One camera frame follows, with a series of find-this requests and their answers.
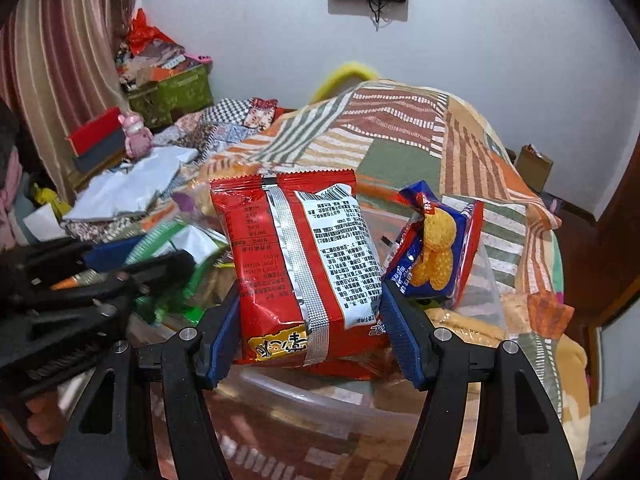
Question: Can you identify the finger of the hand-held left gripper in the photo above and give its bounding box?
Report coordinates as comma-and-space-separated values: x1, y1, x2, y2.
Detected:
50, 250, 196, 311
0, 237, 146, 291

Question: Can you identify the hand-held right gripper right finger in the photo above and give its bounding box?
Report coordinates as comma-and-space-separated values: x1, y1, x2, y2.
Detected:
380, 287, 581, 480

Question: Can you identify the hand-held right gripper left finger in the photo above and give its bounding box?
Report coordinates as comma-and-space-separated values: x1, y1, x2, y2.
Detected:
47, 280, 243, 480

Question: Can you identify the green white snack packet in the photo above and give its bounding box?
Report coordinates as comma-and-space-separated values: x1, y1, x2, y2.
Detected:
125, 220, 231, 326

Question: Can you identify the clear pack of crackers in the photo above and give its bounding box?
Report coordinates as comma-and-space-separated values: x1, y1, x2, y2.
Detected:
425, 305, 506, 356

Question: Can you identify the clear plastic container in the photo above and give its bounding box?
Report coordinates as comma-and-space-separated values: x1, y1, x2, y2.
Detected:
202, 195, 506, 421

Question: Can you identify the red snack packet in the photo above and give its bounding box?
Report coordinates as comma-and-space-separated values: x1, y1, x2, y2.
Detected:
209, 169, 393, 381

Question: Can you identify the blue biscuit snack packet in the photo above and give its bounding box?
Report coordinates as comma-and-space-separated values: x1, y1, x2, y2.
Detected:
381, 180, 485, 311

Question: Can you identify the person's left hand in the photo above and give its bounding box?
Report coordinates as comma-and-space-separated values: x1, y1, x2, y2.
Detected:
26, 392, 69, 446

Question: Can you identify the pile of snack packets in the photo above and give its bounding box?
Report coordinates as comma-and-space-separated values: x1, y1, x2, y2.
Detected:
135, 180, 241, 331

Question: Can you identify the yellow plastic bag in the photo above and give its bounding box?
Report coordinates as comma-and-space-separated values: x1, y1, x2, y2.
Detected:
30, 182, 71, 221

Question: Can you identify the pink toy figure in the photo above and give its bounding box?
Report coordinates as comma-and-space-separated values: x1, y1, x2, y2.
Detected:
117, 112, 153, 161

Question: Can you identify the red flat box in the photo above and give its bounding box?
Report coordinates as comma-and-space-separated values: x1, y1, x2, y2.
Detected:
66, 106, 123, 158

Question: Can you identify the green storage box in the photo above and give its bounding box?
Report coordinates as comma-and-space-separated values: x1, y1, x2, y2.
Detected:
125, 62, 216, 128

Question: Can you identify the striped patchwork blanket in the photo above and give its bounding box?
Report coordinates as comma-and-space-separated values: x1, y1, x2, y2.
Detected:
200, 85, 593, 480

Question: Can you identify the pile of printed packaging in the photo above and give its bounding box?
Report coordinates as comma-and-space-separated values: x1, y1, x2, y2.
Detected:
115, 40, 211, 86

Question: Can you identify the striped curtain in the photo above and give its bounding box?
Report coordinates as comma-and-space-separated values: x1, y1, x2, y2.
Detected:
0, 0, 143, 201

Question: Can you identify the brown wooden door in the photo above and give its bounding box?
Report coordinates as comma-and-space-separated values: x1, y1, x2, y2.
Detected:
550, 195, 640, 411

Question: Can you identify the brown cardboard box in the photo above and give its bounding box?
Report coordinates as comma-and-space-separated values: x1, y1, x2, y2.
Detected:
515, 144, 555, 193

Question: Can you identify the red plastic bag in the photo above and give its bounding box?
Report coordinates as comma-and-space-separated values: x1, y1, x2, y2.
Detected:
125, 7, 178, 53

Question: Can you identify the yellow curved tube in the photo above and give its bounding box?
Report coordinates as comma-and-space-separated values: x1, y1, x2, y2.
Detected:
310, 61, 378, 103

